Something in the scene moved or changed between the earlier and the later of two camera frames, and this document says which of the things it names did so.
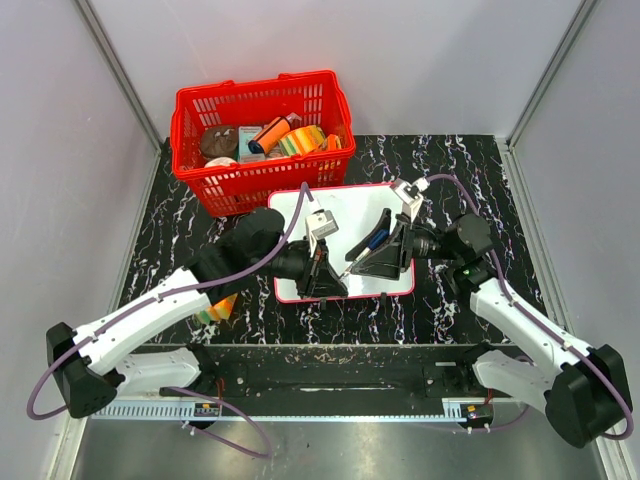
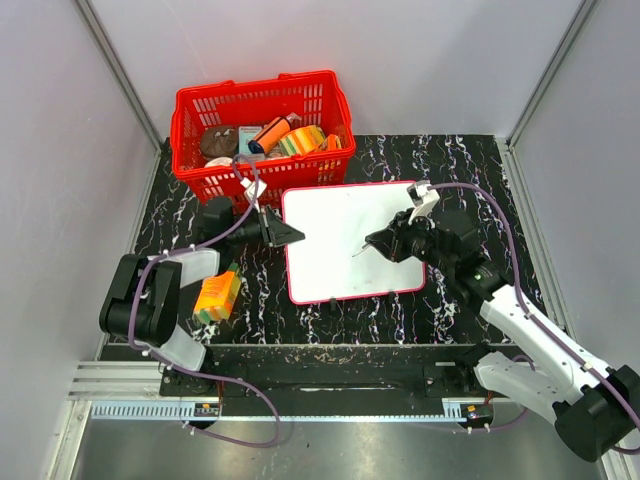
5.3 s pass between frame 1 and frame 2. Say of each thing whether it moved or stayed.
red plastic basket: stayed
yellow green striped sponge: stayed
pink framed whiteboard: moved
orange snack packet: stayed
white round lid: stayed
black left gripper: moved
